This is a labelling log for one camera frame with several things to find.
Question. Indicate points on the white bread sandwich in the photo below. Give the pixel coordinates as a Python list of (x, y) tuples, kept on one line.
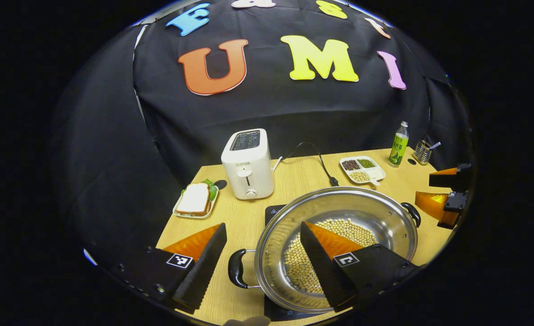
[(194, 199)]

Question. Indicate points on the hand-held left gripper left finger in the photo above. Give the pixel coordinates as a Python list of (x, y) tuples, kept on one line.
[(203, 267)]

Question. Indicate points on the green label drink bottle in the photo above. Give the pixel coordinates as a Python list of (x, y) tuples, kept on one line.
[(398, 149)]

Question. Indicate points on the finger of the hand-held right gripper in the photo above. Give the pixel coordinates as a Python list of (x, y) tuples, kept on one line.
[(434, 206), (452, 180)]

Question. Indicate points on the stainless steel pot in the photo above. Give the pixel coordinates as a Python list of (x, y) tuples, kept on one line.
[(339, 203)]

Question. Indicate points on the black induction cooktop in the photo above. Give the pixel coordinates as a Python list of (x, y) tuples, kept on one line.
[(274, 212)]

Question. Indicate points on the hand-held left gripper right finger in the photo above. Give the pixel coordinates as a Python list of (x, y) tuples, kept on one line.
[(323, 267)]

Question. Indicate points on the white toaster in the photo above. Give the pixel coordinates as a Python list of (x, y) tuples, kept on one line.
[(248, 167)]

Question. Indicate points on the small white plate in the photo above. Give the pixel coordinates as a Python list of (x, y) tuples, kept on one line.
[(190, 215)]

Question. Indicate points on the metal utensil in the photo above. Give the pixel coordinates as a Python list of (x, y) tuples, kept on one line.
[(434, 145)]

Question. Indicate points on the pile of soybeans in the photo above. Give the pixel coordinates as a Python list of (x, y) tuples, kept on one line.
[(301, 267)]

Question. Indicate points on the white divided bean tray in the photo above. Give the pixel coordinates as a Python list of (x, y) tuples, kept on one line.
[(362, 170)]

